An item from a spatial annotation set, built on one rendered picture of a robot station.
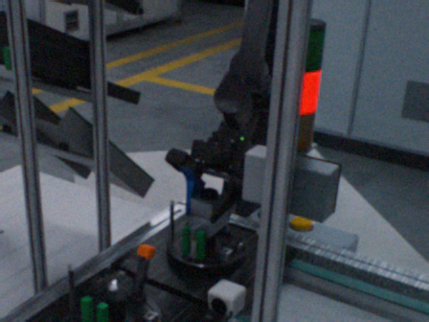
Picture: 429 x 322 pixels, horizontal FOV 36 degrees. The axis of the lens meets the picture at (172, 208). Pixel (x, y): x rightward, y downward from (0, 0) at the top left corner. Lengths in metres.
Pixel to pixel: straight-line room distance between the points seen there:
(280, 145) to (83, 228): 0.75
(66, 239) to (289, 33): 0.81
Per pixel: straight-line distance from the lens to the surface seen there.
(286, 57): 0.80
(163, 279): 1.10
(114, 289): 0.95
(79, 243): 1.42
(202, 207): 1.10
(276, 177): 0.85
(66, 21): 6.50
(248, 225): 1.30
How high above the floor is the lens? 1.57
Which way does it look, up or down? 27 degrees down
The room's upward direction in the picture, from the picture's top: 1 degrees clockwise
